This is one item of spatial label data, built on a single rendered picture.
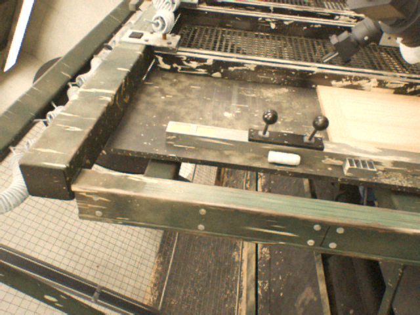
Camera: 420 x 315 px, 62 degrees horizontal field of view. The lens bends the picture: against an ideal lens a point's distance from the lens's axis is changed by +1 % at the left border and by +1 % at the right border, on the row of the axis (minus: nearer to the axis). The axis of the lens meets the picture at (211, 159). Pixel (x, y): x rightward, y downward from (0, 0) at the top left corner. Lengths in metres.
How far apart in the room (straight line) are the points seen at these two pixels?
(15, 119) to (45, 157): 0.75
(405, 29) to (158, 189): 0.57
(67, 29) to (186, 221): 6.98
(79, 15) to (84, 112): 6.50
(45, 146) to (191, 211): 0.34
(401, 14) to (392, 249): 0.47
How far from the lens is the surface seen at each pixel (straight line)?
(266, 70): 1.29
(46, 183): 0.80
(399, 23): 0.78
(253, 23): 1.78
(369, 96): 1.34
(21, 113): 1.55
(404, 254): 0.89
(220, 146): 0.93
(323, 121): 0.85
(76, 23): 7.46
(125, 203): 0.78
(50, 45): 7.95
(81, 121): 0.88
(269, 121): 0.83
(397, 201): 1.02
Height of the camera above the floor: 1.86
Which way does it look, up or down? 17 degrees down
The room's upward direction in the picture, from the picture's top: 59 degrees counter-clockwise
